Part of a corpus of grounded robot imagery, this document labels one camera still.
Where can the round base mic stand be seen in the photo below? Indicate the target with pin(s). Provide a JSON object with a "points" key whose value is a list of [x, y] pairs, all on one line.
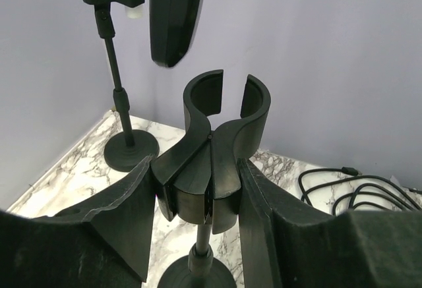
{"points": [[198, 179], [126, 149]]}

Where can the black microphone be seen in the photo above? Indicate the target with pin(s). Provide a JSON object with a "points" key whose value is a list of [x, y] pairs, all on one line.
{"points": [[172, 29]]}

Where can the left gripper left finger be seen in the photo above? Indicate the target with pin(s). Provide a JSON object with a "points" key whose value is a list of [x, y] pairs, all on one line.
{"points": [[103, 241]]}

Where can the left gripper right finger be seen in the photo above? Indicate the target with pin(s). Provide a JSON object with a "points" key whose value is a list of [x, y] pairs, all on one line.
{"points": [[287, 243]]}

